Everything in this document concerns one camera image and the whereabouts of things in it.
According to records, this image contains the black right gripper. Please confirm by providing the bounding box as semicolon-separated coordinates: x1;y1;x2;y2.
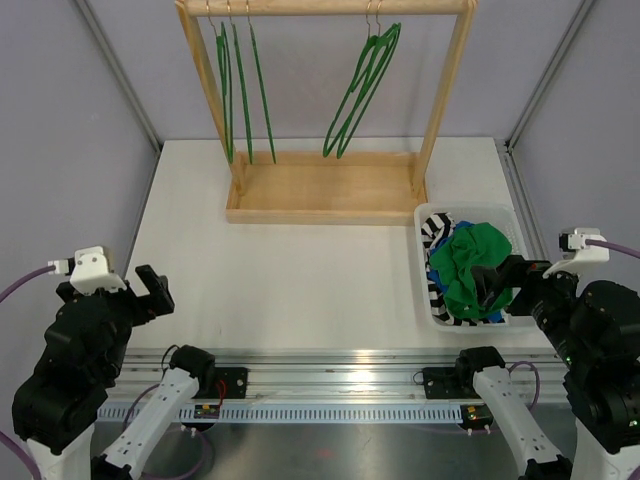
471;251;591;365

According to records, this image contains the green tank top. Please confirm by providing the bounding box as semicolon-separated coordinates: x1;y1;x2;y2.
428;223;513;319

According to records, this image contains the blue tank top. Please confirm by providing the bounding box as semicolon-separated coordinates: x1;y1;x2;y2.
427;219;504;324

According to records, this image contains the zebra striped tank top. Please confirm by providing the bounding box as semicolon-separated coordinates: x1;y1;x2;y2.
419;212;494;327

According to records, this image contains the green hanger with metal hook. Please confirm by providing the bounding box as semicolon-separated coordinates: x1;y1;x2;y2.
207;15;234;165

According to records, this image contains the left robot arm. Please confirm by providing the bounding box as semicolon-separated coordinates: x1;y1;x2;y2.
12;265;216;479

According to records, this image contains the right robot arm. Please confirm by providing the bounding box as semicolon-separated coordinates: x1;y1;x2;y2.
453;255;639;479

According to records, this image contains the empty green hanger front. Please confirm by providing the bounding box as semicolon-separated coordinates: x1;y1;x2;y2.
322;2;394;159

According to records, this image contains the white plastic basket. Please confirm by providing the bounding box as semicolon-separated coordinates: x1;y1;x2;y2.
414;202;536;335

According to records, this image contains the wooden clothes rack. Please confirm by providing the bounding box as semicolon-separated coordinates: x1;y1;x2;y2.
176;1;477;226

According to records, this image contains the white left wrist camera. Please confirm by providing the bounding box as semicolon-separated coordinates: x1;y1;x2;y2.
47;245;127;296

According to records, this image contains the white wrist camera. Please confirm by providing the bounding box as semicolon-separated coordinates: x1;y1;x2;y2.
47;245;127;296
543;227;610;278

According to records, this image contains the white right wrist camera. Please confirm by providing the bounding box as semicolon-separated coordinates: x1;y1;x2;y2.
543;227;610;278

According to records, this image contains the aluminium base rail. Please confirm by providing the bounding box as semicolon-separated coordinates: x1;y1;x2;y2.
109;347;567;405

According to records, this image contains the white slotted cable duct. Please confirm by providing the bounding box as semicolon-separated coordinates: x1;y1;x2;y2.
94;404;464;424

